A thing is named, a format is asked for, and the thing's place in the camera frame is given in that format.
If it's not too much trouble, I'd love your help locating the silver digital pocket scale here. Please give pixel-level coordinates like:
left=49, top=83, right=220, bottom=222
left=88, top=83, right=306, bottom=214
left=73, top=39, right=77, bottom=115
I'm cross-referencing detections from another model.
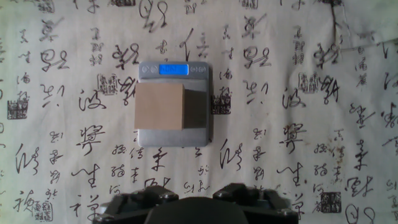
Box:
left=137, top=61, right=214, bottom=148

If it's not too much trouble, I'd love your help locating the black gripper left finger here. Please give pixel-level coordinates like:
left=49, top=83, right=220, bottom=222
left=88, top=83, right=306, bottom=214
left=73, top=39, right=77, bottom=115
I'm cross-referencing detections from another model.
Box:
left=92, top=185, right=180, bottom=224

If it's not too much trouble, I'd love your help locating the beige calligraphy print cloth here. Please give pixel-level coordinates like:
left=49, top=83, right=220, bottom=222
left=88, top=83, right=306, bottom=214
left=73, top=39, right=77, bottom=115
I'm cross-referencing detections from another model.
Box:
left=0, top=0, right=398, bottom=224

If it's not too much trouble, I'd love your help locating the tan wooden block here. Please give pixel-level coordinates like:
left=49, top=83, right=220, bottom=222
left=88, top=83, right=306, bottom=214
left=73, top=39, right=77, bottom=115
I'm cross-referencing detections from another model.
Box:
left=134, top=82, right=208, bottom=131

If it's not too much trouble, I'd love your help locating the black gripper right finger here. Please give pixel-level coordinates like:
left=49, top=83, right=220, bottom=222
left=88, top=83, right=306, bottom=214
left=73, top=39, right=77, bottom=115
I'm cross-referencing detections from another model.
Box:
left=212, top=183, right=300, bottom=224

